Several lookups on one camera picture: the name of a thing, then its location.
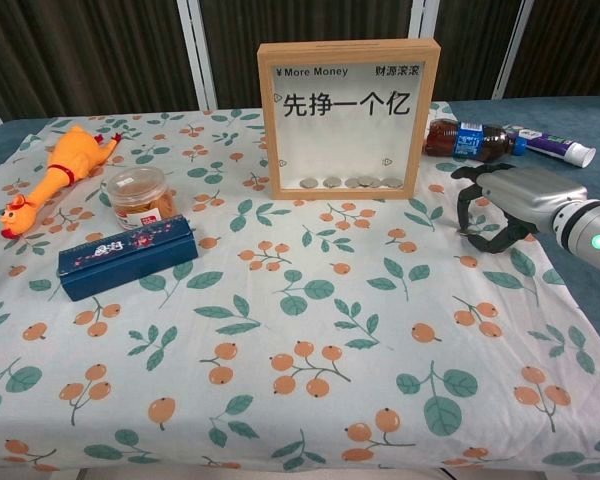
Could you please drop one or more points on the clear plastic snack jar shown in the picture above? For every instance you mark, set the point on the clear plastic snack jar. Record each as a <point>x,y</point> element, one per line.
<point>140,200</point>

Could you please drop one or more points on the dark blue rectangular box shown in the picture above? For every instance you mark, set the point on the dark blue rectangular box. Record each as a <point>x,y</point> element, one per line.
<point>130,265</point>

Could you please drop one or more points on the dark pleated curtain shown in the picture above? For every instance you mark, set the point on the dark pleated curtain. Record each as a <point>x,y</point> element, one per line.
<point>80,55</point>
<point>570,45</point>
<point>330,20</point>

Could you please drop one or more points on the cola bottle with blue label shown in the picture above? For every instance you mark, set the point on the cola bottle with blue label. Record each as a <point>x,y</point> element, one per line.
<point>467,140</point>

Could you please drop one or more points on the fruit and leaf print tablecloth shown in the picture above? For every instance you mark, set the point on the fruit and leaf print tablecloth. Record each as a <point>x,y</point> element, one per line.
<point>280,350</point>

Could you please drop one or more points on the wooden frame money box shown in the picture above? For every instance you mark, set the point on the wooden frame money box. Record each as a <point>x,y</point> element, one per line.
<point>345,145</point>

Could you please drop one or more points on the purple and white toothpaste tube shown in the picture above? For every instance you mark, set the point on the purple and white toothpaste tube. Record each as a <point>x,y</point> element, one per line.
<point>555,145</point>

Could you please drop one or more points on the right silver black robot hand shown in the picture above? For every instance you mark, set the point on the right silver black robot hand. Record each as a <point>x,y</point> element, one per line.
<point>530,195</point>

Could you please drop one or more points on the orange rubber chicken toy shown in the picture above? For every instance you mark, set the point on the orange rubber chicken toy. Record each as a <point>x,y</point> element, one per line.
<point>70,165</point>

